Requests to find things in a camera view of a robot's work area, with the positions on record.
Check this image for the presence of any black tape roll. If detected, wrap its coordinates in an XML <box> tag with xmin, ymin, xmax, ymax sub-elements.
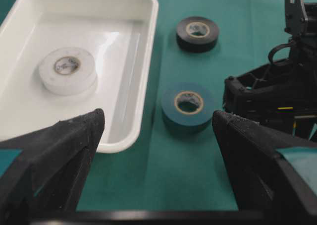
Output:
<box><xmin>176</xmin><ymin>16</ymin><xmax>219</xmax><ymax>53</ymax></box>

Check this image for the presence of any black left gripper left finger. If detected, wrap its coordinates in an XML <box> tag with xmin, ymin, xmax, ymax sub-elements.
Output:
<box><xmin>0</xmin><ymin>109</ymin><xmax>105</xmax><ymax>225</ymax></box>

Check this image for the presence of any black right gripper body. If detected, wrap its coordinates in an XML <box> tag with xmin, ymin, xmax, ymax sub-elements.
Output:
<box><xmin>223</xmin><ymin>58</ymin><xmax>317</xmax><ymax>141</ymax></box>

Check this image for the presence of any green tape roll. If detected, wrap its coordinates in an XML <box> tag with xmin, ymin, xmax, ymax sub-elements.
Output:
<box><xmin>161</xmin><ymin>83</ymin><xmax>214</xmax><ymax>133</ymax></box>

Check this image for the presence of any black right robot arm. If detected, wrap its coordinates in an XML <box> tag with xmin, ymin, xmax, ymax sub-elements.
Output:
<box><xmin>223</xmin><ymin>0</ymin><xmax>317</xmax><ymax>141</ymax></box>

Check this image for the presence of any white plastic tray case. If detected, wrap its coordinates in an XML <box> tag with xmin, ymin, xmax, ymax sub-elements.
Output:
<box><xmin>0</xmin><ymin>0</ymin><xmax>159</xmax><ymax>153</ymax></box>

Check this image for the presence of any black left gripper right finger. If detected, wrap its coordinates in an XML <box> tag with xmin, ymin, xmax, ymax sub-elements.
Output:
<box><xmin>212</xmin><ymin>111</ymin><xmax>317</xmax><ymax>225</ymax></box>

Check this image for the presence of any white tape roll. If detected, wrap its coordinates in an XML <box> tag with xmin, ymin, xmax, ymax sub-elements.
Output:
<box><xmin>37</xmin><ymin>47</ymin><xmax>98</xmax><ymax>96</ymax></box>

